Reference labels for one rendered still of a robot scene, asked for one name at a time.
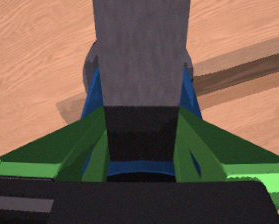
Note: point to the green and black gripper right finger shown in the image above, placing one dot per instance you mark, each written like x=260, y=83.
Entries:
x=221, y=155

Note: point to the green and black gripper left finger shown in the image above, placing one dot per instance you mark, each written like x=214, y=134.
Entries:
x=61, y=154

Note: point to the dark grey round base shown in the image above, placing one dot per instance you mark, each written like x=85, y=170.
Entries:
x=91, y=64

